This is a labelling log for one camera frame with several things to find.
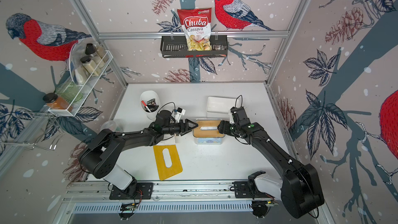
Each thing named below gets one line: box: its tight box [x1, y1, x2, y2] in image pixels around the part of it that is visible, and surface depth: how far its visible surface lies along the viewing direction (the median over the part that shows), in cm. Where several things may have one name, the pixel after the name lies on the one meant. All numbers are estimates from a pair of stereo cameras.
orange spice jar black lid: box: [42, 92, 74, 113], surface depth 62 cm
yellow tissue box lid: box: [152, 144, 183, 181], surface depth 84 cm
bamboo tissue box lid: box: [192, 119, 226, 138], surface depth 87 cm
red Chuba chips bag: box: [177, 7, 213, 51], surface depth 83 cm
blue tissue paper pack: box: [197, 137, 222, 144], surface depth 87 cm
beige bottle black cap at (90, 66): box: [80, 56, 102, 77], surface depth 78 cm
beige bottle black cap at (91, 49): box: [84, 43, 109, 63], surface depth 85 cm
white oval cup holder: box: [139, 90, 161, 121], surface depth 95 cm
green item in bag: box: [55, 81, 84, 103], surface depth 70 cm
